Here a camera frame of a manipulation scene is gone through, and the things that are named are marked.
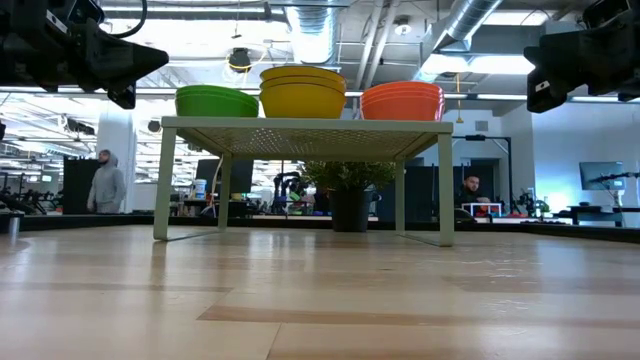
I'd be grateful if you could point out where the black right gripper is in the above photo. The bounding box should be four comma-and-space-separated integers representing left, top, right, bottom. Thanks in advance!
523, 9, 640, 114

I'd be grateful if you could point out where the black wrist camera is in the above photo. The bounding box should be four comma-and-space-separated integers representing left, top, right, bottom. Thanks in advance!
64, 0, 107, 25
582, 0, 632, 30

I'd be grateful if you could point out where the small potted green shrub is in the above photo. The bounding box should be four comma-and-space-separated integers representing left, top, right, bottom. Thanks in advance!
299, 159, 397, 233

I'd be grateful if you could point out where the black screen panel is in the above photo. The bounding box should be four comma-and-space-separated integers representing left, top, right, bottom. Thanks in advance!
195, 158, 255, 196

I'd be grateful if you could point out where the black cabinet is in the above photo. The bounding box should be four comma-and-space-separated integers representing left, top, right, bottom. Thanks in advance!
62, 158, 101, 215

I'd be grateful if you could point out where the orange plastic mini bowl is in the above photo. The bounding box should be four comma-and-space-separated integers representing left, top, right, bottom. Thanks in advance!
361, 81, 445, 92
360, 89, 446, 122

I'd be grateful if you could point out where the green plastic mini bowl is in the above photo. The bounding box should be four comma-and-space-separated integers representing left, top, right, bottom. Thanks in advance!
174, 91, 260, 118
175, 84, 259, 95

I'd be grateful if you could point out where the green dotted placemat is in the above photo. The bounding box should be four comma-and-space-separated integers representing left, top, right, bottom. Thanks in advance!
153, 116, 455, 248

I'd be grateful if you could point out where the slanted silver ceiling duct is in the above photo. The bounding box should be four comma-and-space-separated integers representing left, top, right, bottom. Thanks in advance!
419, 0, 504, 51

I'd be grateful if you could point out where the white rack with red bowls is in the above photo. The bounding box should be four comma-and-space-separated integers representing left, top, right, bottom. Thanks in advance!
462, 202, 503, 217

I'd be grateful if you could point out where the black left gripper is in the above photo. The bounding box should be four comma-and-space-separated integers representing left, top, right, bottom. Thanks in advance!
29, 9, 170, 110

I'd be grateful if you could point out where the person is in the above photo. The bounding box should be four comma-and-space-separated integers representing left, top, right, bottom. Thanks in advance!
454, 173, 494, 209
86, 148, 127, 215

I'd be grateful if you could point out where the yellow bowl with patterned inside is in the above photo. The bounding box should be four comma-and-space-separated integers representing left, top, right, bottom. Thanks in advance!
259, 65, 346, 79
259, 74, 347, 120

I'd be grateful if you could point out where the ribbed silver ceiling duct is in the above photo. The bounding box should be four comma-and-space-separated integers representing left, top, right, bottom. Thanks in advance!
285, 0, 342, 66

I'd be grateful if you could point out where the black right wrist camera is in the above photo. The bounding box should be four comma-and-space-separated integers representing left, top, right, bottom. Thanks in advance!
582, 0, 632, 30

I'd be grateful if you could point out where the grey computer monitor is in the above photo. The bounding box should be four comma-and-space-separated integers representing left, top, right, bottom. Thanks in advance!
579, 160, 625, 191

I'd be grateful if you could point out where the rectangular ceiling light panel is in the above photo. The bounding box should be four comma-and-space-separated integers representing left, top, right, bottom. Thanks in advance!
419, 53, 536, 76

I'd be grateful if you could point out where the black aluminium table frame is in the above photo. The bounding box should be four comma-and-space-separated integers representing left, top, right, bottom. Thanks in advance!
0, 212, 640, 245

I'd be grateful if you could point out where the round black ceiling device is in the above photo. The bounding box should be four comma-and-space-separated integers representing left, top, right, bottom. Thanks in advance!
228, 47, 253, 75

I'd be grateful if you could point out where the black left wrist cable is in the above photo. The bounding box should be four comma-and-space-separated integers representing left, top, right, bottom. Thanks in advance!
112, 0, 149, 39

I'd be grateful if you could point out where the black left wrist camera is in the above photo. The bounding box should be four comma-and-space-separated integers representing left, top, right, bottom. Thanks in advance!
64, 0, 107, 25

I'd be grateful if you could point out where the black desk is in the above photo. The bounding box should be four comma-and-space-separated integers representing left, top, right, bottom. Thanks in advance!
552, 204, 640, 226

